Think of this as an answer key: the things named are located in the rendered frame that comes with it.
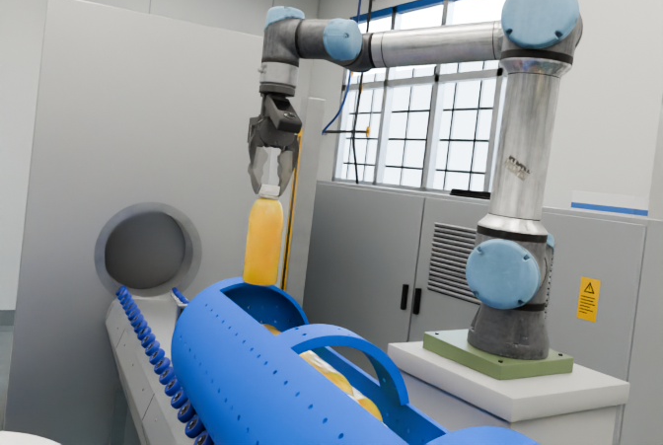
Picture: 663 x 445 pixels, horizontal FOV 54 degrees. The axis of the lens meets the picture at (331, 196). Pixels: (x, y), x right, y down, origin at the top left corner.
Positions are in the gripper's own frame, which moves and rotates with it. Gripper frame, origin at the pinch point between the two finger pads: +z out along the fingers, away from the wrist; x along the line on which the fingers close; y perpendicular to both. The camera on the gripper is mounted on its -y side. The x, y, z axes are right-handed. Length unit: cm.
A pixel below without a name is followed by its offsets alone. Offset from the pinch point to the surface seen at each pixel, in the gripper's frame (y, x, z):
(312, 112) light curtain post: 63, -32, -23
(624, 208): 51, -152, -5
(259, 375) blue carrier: -36.6, 10.8, 25.0
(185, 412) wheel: 5.2, 10.5, 45.9
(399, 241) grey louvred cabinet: 150, -119, 22
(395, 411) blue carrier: -32.8, -13.9, 32.6
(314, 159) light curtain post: 63, -35, -9
